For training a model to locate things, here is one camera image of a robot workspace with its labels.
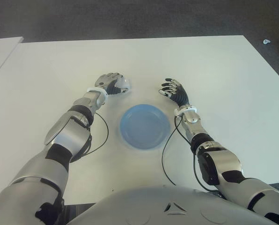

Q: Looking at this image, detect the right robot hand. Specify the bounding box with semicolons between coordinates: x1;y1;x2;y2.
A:
157;78;191;107

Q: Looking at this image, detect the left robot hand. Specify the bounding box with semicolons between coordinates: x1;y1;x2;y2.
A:
94;72;132;96

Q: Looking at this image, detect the white charger block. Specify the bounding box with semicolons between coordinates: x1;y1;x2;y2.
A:
115;75;132;92

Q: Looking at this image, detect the blue plastic plate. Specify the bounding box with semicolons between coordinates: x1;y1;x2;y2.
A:
119;104;171;150

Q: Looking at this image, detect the neighbouring white table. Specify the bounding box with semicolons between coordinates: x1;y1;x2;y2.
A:
0;36;25;83

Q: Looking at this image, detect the silver robot torso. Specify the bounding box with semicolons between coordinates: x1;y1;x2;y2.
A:
66;184;275;225

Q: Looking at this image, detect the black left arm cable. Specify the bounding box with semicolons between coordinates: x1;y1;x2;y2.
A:
82;112;109;156

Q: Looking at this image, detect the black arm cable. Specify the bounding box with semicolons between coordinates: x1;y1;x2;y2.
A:
82;112;109;156
162;116;222;195

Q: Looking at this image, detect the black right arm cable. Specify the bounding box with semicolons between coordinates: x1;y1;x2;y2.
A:
162;116;222;195

